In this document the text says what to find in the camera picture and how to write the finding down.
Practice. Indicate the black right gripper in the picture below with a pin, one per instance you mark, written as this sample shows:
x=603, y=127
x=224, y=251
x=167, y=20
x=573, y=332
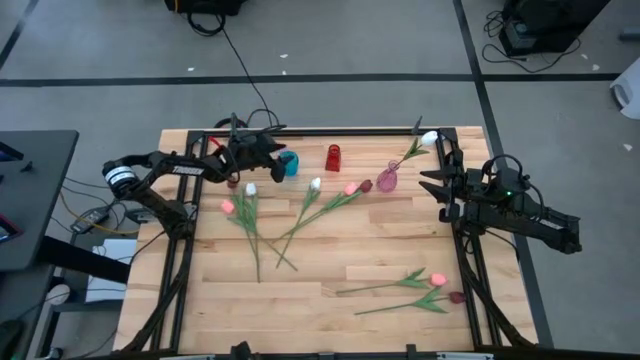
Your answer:
x=475, y=195

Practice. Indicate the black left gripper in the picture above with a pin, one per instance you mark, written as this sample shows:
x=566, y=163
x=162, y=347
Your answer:
x=250, y=150

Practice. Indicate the teal glass vase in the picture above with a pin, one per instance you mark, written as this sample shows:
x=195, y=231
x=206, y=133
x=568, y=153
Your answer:
x=292, y=165

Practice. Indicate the white artificial tulip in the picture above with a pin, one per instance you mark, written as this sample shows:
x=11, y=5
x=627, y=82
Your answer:
x=429, y=137
x=315, y=183
x=250, y=189

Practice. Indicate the pink artificial tulip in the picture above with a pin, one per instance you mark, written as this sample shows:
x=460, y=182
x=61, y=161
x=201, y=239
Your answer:
x=350, y=188
x=227, y=206
x=438, y=279

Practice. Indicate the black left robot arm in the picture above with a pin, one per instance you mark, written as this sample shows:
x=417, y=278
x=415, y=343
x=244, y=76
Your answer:
x=150, y=162

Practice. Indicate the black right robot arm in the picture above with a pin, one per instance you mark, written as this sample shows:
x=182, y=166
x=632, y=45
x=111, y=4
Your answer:
x=530, y=220

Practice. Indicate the purple ribbed glass vase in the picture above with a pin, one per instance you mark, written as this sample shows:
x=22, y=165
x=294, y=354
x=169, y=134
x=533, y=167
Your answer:
x=387, y=181

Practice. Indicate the red glass vase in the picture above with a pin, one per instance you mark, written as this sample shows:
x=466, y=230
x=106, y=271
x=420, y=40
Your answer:
x=333, y=158

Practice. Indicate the black power adapter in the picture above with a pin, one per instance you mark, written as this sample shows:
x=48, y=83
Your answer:
x=90, y=218
x=137, y=215

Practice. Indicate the black equipment case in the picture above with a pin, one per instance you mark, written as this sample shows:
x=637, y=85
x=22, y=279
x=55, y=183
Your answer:
x=205, y=5

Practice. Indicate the black computer case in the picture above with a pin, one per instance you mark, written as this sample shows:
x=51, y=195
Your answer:
x=545, y=25

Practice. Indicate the white bin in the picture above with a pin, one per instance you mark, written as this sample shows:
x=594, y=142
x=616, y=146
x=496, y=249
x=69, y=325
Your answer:
x=627, y=95

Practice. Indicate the white box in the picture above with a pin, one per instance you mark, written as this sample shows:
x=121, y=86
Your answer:
x=107, y=292

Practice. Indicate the black desk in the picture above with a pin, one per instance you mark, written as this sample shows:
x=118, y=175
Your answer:
x=35, y=200

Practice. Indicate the white round object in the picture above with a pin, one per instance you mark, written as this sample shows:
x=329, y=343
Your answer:
x=59, y=294

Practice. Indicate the red-edged black device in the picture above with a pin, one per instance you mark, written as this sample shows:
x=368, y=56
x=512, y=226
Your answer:
x=9, y=229

